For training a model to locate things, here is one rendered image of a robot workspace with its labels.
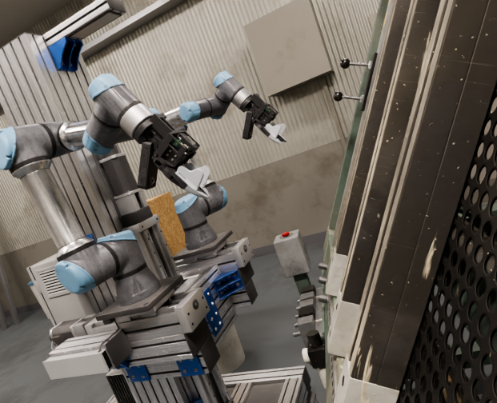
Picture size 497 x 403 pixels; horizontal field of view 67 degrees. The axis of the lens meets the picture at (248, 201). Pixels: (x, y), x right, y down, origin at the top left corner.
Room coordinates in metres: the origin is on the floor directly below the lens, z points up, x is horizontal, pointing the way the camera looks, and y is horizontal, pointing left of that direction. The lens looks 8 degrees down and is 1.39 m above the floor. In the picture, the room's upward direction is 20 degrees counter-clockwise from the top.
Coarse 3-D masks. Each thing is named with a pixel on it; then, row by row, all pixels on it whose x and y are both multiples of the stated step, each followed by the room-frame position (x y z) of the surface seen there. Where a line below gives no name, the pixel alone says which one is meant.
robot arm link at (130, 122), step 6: (132, 108) 0.85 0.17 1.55; (138, 108) 0.86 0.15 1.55; (144, 108) 0.87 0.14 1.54; (126, 114) 0.85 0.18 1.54; (132, 114) 0.85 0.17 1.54; (138, 114) 0.85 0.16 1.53; (144, 114) 0.85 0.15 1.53; (150, 114) 0.86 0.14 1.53; (126, 120) 0.85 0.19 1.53; (132, 120) 0.85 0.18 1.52; (138, 120) 0.84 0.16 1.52; (144, 120) 0.85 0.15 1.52; (120, 126) 0.88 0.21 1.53; (126, 126) 0.85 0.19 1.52; (132, 126) 0.85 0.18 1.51; (138, 126) 0.85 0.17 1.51; (126, 132) 0.87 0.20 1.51; (132, 132) 0.85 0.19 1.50; (132, 138) 0.88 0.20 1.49
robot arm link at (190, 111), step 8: (184, 104) 1.45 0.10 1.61; (192, 104) 1.45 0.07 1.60; (200, 104) 1.47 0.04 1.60; (208, 104) 1.49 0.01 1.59; (168, 112) 1.59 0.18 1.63; (176, 112) 1.53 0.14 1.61; (184, 112) 1.45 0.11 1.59; (192, 112) 1.44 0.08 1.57; (200, 112) 1.46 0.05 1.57; (208, 112) 1.49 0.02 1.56; (168, 120) 1.58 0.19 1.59; (176, 120) 1.54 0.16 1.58; (184, 120) 1.47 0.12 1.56; (192, 120) 1.46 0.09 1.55
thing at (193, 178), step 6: (180, 168) 0.84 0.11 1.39; (186, 168) 0.83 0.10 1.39; (180, 174) 0.84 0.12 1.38; (186, 174) 0.83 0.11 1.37; (192, 174) 0.83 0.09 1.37; (198, 174) 0.82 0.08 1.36; (186, 180) 0.83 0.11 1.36; (192, 180) 0.83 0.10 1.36; (198, 180) 0.83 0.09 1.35; (186, 186) 0.83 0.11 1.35; (192, 186) 0.83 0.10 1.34; (198, 186) 0.83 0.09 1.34; (192, 192) 0.83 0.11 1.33; (198, 192) 0.83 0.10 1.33; (204, 198) 0.84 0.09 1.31
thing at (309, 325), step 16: (304, 288) 1.46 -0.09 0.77; (320, 288) 1.46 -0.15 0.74; (304, 304) 1.32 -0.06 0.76; (320, 304) 1.33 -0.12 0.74; (304, 320) 1.21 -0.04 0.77; (320, 320) 1.21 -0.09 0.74; (304, 336) 1.19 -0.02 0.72; (320, 336) 1.12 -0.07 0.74; (304, 352) 1.07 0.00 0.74; (320, 352) 1.03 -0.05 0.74; (320, 368) 1.05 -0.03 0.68
